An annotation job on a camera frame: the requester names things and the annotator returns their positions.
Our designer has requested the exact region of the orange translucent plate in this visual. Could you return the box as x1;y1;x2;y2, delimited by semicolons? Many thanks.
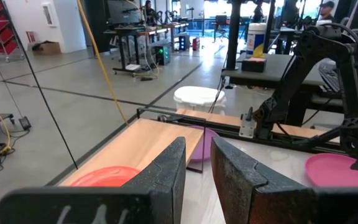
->
70;166;141;187

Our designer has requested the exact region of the black pole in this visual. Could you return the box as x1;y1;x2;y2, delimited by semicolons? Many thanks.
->
225;0;242;72

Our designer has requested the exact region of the computer tower blue light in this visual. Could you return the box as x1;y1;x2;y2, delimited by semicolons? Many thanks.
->
178;34;190;51

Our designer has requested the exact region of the cardboard box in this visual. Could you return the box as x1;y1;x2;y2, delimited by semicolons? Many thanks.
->
31;40;62;57

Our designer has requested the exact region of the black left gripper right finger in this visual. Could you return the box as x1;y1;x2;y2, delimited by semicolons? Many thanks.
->
210;136;358;224

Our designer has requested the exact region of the white bucket with lid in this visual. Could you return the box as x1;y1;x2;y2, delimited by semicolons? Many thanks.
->
173;86;227;115

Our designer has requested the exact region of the black aluminium table frame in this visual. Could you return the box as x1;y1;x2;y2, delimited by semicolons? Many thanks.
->
157;113;354;153

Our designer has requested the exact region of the computer tower green light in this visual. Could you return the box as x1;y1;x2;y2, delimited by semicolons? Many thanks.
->
153;42;172;66

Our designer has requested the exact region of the black side table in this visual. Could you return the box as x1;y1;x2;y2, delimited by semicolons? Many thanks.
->
221;27;358;125

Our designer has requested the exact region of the yellow hanging cable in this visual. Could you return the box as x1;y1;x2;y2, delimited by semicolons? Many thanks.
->
76;0;130;126

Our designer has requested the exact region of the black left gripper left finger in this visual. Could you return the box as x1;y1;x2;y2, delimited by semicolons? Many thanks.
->
0;136;186;224

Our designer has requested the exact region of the black hanging cable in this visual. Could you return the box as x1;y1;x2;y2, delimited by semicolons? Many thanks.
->
0;0;79;170

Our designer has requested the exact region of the black office chair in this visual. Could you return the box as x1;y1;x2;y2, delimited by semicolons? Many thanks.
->
214;14;229;41

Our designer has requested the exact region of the white wall panel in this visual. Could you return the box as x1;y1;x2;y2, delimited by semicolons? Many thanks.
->
41;2;56;28

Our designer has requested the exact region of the black frame desk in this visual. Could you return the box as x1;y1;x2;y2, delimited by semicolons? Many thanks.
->
103;21;190;75

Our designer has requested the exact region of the white mounting bracket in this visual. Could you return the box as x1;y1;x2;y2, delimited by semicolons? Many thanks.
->
239;107;257;139

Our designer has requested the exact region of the black power adapter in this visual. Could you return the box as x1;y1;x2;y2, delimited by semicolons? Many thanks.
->
18;116;32;131

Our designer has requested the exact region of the magenta opaque plate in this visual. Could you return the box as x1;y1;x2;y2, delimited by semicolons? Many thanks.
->
305;152;358;187

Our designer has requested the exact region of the small black box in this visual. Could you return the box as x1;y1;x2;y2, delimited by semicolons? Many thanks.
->
241;57;267;73

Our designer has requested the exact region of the person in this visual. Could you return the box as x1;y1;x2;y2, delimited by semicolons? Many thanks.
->
316;1;337;26
252;0;264;23
144;0;157;26

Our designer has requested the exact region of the purple plate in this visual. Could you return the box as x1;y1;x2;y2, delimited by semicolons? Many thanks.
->
188;126;220;163

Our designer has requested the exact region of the wipes canister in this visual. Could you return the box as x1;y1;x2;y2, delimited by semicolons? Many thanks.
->
246;22;267;59

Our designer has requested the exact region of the wooden side board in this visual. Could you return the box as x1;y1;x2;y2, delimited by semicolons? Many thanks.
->
175;108;341;144

